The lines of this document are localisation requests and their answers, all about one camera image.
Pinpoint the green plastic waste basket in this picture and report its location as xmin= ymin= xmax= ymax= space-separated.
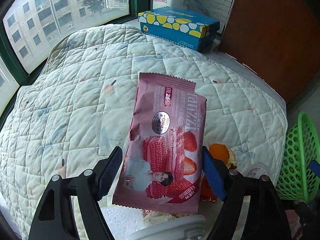
xmin=276 ymin=112 xmax=319 ymax=204

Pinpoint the white yogurt cup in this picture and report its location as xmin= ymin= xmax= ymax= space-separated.
xmin=244 ymin=163 xmax=269 ymax=179

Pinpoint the white foam block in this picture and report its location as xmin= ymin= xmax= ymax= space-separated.
xmin=101 ymin=205 xmax=145 ymax=239

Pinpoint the white plastic lid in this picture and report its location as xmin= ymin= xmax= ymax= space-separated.
xmin=127 ymin=215 xmax=206 ymax=240

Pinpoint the paper tissue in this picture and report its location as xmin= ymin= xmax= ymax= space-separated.
xmin=143 ymin=210 xmax=177 ymax=227

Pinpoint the pink snack wrapper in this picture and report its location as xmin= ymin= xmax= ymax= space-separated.
xmin=112 ymin=73 xmax=207 ymax=214

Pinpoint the red orange wrapper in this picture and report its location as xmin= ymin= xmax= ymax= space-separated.
xmin=200 ymin=176 xmax=217 ymax=203

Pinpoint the white quilted mattress pad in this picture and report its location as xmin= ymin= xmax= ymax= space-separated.
xmin=1 ymin=24 xmax=287 ymax=239

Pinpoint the brown wooden wardrobe panel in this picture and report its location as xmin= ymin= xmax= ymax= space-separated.
xmin=219 ymin=0 xmax=319 ymax=102

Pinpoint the blue yellow tissue box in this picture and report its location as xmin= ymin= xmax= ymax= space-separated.
xmin=138 ymin=7 xmax=220 ymax=51

